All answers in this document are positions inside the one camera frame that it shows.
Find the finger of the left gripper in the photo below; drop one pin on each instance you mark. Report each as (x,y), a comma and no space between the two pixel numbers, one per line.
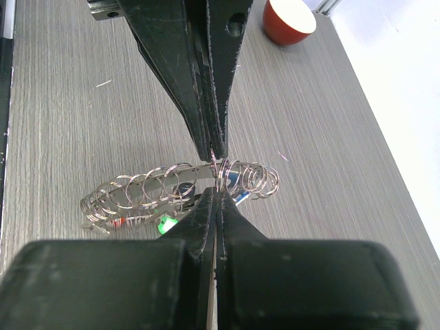
(226,22)

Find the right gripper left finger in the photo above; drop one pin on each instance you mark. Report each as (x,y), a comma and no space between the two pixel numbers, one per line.
(116,284)

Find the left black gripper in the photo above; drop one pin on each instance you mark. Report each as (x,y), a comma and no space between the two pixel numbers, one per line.
(162,32)

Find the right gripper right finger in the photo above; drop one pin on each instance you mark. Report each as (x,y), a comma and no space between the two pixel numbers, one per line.
(267,283)

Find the green key tag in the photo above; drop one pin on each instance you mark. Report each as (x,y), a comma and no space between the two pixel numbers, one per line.
(166,223)

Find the red key tag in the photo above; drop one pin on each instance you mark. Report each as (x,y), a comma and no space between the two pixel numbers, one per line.
(117,223)

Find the blue key tag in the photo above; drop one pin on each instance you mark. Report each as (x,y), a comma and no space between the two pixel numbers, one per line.
(237,192)

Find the black key tag with key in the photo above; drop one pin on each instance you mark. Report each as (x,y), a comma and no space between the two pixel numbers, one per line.
(184,191)

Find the large silver keyring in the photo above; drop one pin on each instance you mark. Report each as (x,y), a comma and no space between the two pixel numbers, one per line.
(164,195)

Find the red bowl white inside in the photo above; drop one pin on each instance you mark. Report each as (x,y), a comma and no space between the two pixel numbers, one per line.
(287,22)

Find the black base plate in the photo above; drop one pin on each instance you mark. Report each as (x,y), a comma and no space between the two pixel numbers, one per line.
(8,15)

